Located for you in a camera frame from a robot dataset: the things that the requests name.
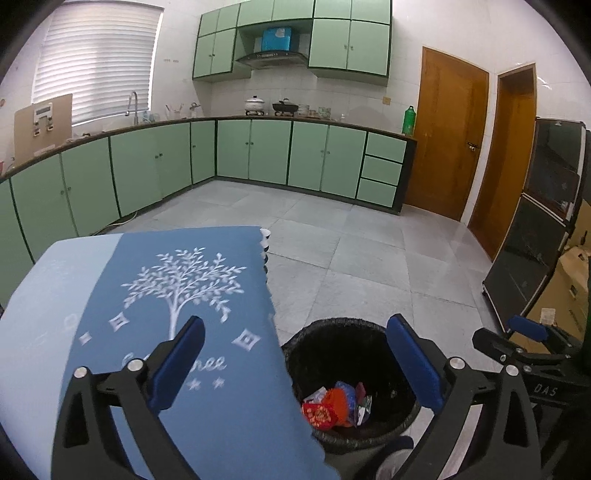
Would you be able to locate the white window blind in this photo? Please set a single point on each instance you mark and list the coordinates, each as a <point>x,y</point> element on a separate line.
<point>97,60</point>

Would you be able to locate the blue box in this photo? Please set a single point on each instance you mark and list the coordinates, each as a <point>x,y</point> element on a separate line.
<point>277,39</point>

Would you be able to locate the black lined trash bin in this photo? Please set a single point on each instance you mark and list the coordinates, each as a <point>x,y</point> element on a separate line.
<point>323,350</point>

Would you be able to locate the brown cardboard box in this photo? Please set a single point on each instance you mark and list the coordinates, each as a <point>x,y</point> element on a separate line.
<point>584,226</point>
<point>570,286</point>

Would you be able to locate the black range hood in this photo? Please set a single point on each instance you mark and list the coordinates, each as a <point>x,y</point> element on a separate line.
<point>272,59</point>

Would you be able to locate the green bottle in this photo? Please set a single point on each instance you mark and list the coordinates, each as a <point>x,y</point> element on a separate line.
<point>409,122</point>

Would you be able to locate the orange foam net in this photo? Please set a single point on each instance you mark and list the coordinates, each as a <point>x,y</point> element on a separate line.
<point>339,401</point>

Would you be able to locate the white cooking pot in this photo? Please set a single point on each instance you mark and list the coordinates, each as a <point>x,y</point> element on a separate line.
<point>255,105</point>

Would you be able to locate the printed flat cardboard box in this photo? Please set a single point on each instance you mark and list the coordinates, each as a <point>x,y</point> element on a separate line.
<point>60,129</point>

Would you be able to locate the row of kitchen jars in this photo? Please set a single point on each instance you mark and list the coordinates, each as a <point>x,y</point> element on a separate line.
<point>316,111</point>

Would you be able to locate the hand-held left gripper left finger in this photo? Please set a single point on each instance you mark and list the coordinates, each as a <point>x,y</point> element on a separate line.
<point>178,364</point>

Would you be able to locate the black wok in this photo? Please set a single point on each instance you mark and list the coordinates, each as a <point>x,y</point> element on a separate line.
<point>285,107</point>

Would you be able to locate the red packet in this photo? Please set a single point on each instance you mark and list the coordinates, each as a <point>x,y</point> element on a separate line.
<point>319,415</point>

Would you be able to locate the green base cabinets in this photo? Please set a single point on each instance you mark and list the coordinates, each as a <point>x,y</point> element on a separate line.
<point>304,152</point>

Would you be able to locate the closed wooden door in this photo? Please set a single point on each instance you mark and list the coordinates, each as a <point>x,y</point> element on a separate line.
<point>443,138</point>

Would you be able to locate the wooden door with frame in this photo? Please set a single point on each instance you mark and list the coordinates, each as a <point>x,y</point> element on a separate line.
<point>512,161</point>

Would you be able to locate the blue plastic bag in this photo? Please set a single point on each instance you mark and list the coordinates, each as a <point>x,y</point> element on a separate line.
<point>346,387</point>

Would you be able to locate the green wall cabinets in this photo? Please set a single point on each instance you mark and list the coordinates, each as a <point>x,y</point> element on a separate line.
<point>351,46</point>

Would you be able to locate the utensil holder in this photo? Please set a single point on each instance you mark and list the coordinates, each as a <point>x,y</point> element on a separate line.
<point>174,113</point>

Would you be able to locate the black glass cabinet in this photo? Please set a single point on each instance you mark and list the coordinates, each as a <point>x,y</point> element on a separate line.
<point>531,258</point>

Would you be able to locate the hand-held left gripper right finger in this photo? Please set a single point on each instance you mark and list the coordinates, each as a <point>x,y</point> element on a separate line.
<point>415,364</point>

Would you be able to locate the steel kitchen faucet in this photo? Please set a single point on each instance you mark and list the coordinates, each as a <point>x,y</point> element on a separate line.
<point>136,113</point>

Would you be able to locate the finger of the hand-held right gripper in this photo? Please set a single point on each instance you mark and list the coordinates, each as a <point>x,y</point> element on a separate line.
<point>526,326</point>
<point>491,344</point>

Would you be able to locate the silver snack wrapper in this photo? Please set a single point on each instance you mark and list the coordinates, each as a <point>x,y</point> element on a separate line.
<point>364,406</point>

